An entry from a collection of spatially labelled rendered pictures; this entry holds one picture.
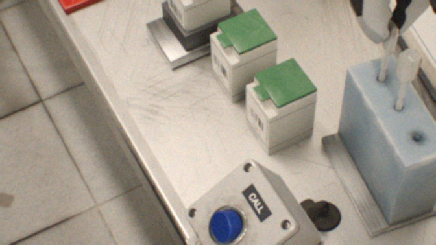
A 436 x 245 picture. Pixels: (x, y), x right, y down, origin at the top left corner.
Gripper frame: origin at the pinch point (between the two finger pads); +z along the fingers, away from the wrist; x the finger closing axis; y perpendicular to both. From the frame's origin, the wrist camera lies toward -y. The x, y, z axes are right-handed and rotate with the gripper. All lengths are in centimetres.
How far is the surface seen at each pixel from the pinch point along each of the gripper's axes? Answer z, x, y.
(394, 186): 8.8, 2.0, -7.4
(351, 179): 14.2, 2.9, -2.8
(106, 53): 15.2, 18.3, 18.9
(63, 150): 103, 25, 71
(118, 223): 103, 19, 51
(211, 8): 9.8, 8.5, 16.0
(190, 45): 13.0, 11.0, 15.1
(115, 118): 15.3, 19.6, 11.3
